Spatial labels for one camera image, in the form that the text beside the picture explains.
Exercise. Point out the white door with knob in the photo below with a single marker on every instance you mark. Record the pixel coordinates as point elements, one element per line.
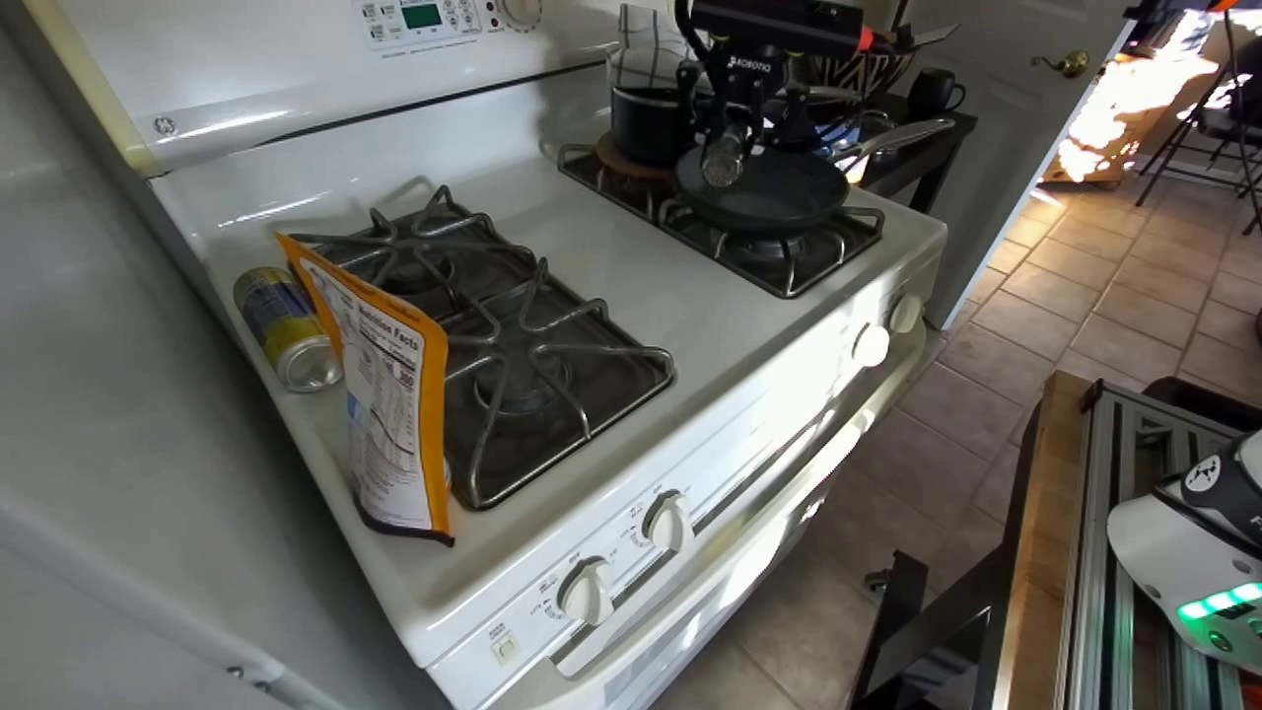
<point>997,81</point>

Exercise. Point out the yellow blue can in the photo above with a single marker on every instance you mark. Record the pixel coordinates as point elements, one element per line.
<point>282,321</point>

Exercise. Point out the dark saucepan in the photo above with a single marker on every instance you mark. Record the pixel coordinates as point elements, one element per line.
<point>652,126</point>

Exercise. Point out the white stove knob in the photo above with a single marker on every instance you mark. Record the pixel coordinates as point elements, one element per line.
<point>663,518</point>
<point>581,589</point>
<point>904,313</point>
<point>867,344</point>

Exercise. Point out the white gas stove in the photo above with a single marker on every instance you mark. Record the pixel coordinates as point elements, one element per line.
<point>657,279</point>

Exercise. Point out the aluminium profile frame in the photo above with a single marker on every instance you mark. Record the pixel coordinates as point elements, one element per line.
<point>1099,555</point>

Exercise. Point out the black grate without pans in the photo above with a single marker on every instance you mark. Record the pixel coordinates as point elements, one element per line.
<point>552,381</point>

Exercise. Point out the black metal bracket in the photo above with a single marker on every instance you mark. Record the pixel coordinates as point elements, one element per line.
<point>900,597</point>

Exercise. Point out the black mug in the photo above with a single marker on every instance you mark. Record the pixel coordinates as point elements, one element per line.
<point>930,94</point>

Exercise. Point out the black tripod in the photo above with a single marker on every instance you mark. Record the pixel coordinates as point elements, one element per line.
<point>1205,83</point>

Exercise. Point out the orange white food packet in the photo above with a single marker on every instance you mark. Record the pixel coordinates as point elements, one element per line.
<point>395,409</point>

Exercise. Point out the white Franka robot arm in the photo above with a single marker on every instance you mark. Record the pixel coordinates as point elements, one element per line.
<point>1168,555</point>

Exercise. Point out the round cork trivet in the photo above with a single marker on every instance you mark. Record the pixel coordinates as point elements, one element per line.
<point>623,165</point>

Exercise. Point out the black grate under pans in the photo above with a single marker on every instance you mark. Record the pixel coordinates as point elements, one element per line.
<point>788,271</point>

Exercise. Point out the black frying pan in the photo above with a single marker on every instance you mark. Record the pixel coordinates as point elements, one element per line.
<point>788,204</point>

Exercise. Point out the woven patterned basket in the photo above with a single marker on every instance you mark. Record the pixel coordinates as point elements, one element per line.
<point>893,64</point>

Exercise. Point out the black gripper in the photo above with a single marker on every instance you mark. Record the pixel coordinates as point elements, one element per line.
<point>774,34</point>

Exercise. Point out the wooden board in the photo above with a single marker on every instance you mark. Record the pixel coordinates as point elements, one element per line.
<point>1045,555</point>

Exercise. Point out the white refrigerator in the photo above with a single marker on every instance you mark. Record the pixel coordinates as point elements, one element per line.
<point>121,459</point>

